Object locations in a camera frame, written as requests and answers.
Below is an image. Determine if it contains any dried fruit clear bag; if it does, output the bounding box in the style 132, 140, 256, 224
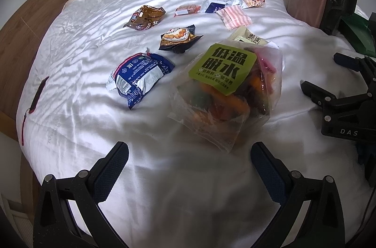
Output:
169, 41, 283, 153

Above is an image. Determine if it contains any beige small snack packet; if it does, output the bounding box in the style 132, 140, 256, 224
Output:
228, 26, 268, 46

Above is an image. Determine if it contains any pink striped snack packet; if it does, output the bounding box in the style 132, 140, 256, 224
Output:
216, 5, 252, 31

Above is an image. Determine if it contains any white blue newsprint packet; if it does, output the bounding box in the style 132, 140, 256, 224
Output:
200, 0, 243, 13

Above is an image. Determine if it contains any Danisa butter cookies packet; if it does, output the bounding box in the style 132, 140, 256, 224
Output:
159, 25, 202, 54

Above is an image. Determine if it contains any orange wafer bar packet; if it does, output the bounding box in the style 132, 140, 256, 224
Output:
174, 4, 201, 17

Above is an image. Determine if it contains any blue silver snack packet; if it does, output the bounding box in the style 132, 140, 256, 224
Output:
106, 51, 175, 109

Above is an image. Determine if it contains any brown oat snack bag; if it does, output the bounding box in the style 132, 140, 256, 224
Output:
123, 5, 166, 31

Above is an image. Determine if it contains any green tray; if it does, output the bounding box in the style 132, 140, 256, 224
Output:
338, 12, 375, 58

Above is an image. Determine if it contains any wooden headboard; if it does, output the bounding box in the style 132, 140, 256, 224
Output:
1, 0, 68, 140

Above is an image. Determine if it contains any red lanyard strap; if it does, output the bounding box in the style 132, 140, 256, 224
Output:
20, 76, 51, 146

